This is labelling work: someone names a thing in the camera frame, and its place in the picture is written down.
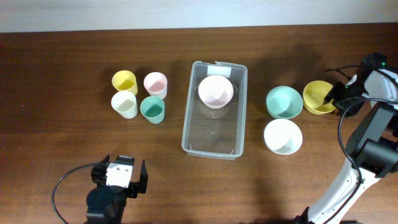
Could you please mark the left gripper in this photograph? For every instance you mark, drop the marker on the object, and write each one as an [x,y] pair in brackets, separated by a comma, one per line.
[134,186]

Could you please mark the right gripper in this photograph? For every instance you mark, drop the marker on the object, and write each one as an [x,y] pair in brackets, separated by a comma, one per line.
[334,93]

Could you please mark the teal plastic bowl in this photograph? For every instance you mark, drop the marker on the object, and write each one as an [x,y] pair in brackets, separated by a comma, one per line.
[284,102]

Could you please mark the white plastic cup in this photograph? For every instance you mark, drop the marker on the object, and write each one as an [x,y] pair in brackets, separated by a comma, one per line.
[125,103]

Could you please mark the white plastic bowl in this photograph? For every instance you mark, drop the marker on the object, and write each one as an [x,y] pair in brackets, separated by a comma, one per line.
[283,137]

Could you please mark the yellow plastic cup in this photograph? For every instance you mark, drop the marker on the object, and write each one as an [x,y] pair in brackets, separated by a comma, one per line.
[125,80]

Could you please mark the pink plastic cup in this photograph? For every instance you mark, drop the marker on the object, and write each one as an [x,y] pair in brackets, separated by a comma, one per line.
[156,84]

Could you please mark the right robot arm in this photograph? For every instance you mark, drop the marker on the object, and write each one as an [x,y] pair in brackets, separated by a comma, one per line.
[369,156]

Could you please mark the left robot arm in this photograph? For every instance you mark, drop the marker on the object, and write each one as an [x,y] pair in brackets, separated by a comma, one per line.
[106,202]

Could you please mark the clear plastic storage container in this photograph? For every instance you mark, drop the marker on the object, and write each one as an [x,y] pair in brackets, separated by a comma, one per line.
[215,133]

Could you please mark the white label on container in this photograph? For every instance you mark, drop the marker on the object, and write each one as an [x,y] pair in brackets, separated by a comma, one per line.
[218,70]

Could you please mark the teal plastic cup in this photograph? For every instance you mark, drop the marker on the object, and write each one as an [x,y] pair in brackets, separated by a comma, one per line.
[153,109]

